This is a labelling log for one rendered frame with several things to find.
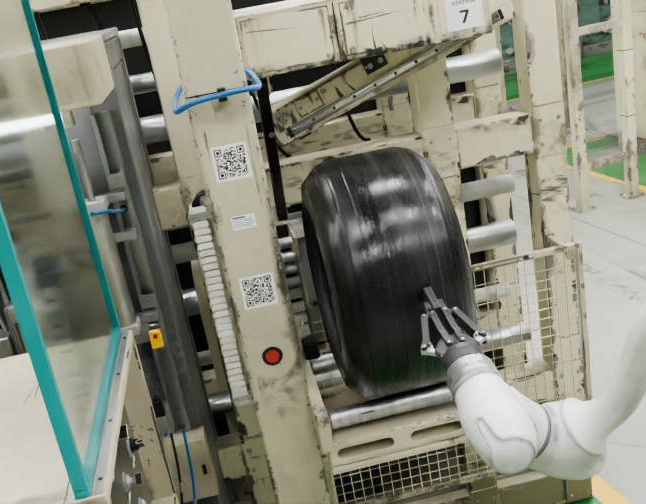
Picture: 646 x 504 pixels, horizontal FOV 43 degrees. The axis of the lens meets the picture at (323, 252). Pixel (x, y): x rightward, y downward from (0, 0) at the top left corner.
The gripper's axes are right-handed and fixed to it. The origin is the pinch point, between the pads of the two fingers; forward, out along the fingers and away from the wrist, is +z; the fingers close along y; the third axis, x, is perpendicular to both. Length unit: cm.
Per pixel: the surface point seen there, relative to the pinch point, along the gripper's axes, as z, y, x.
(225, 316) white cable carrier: 22.6, 40.7, 9.4
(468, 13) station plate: 60, -30, -34
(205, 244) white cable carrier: 26.8, 41.4, -7.4
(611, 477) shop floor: 52, -77, 139
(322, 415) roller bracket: 4.8, 24.6, 27.9
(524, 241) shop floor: 287, -145, 203
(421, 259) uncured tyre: 7.3, -0.4, -5.6
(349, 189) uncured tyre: 23.0, 9.8, -15.6
